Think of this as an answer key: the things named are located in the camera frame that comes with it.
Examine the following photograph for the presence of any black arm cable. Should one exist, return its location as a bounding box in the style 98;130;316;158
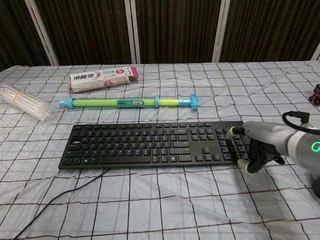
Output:
282;111;320;136

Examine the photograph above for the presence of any white pink toothpaste box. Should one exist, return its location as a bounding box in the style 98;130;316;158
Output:
68;65;140;94

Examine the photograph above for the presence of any black keyboard cable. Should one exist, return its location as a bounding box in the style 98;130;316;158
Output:
11;168;112;240

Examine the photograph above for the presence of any green blue water pump toy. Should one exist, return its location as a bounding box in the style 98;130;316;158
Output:
58;93;199;110

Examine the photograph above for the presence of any white screen frame post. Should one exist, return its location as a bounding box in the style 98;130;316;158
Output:
24;0;60;67
310;41;320;62
124;0;142;65
210;0;231;63

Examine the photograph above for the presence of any clear wrapped straw bundle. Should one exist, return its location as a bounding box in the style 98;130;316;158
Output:
0;84;54;123

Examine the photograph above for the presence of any dark purple grape bunch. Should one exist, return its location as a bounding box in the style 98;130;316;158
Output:
309;83;320;107

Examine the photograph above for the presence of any dark round object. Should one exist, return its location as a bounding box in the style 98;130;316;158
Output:
311;179;320;198

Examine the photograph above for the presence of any black computer keyboard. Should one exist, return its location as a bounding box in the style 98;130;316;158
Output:
58;120;262;172

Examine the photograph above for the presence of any blue checked tablecloth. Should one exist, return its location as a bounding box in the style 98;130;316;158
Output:
0;59;320;240

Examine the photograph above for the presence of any grey black right robot hand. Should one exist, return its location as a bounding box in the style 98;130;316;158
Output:
226;120;291;174

